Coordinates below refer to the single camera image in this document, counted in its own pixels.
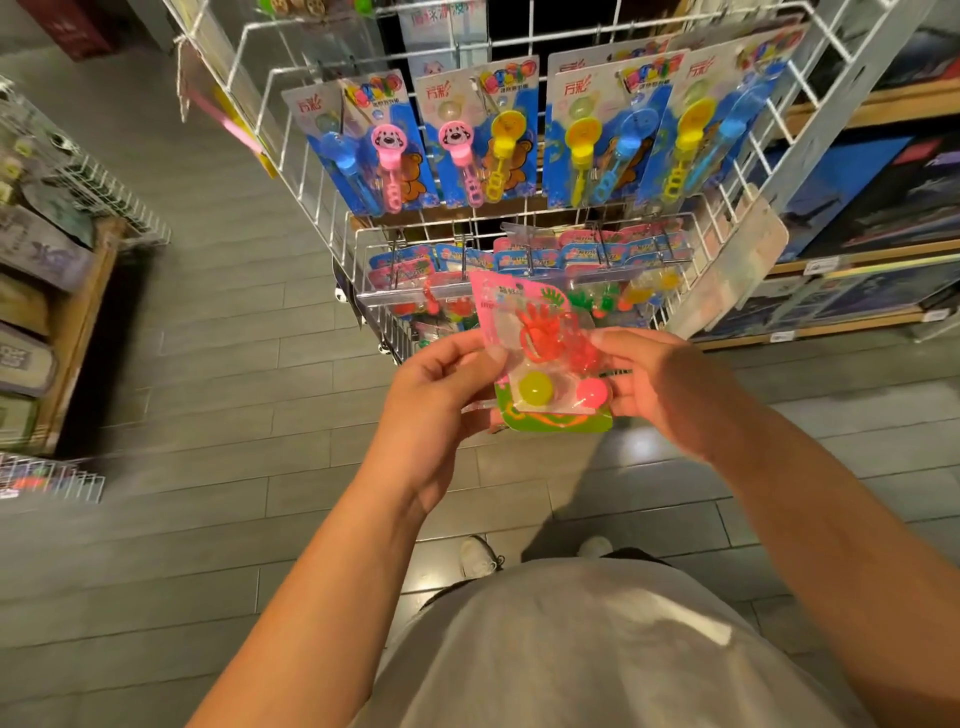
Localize pink and yellow bubble wand card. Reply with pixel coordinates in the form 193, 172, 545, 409
417, 57, 545, 212

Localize pink sticky hand toy packet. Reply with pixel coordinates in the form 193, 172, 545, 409
468, 267, 617, 437

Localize white wire display rack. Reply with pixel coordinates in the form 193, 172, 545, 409
165, 0, 939, 362

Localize person's grey clothing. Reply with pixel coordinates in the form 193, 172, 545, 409
352, 555, 857, 728

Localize white wire side rack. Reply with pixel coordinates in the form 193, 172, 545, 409
0, 75, 171, 246

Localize person's left hand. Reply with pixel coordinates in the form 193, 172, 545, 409
367, 330, 512, 519

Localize blue and pink bubble wand card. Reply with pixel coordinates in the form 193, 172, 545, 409
285, 72, 437, 219

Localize bubble wand cards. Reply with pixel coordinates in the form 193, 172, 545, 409
543, 22, 812, 212

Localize clear plastic label holder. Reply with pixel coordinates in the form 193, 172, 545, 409
667, 202, 792, 339

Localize wooden goods shelf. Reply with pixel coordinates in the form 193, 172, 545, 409
0, 210, 129, 459

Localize person's left forearm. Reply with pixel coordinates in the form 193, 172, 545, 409
187, 480, 452, 728

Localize person's right hand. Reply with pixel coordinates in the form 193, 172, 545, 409
592, 327, 744, 467

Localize wooden shelf unit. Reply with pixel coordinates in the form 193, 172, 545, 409
690, 0, 960, 350

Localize brown monkey toy packet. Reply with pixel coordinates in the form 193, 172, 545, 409
255, 0, 377, 20

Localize pile of small toy packets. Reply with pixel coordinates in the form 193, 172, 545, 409
352, 217, 707, 354

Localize pink hanging packet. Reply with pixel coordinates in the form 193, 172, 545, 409
177, 37, 279, 174

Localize wooden shelf with pouches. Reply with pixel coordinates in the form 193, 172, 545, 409
0, 135, 99, 444

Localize red floor cabinet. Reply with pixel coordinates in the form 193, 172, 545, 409
15, 0, 122, 62

